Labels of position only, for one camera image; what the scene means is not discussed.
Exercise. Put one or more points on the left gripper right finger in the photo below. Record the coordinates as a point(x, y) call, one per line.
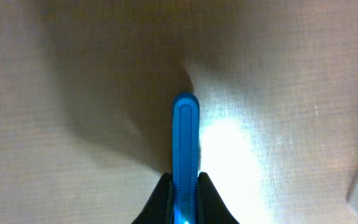
point(210, 207)

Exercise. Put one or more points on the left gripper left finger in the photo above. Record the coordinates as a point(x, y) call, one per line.
point(159, 207)

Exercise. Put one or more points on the blue disposable razor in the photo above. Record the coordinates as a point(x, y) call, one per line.
point(185, 156)

